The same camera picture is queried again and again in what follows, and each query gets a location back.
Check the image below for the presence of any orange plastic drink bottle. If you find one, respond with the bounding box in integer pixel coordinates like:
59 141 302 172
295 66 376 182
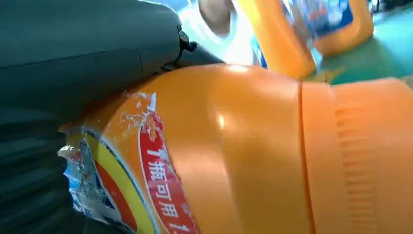
58 63 413 234
237 0 375 81

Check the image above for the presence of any person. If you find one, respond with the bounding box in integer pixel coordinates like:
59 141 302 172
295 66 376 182
176 0 269 69

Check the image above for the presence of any green table mat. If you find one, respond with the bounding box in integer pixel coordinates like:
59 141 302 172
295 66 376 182
306 2 413 87

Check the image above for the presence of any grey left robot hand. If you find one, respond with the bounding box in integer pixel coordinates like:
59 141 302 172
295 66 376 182
0 0 224 126

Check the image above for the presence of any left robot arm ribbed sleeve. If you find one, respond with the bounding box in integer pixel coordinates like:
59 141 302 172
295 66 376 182
0 106 130 234

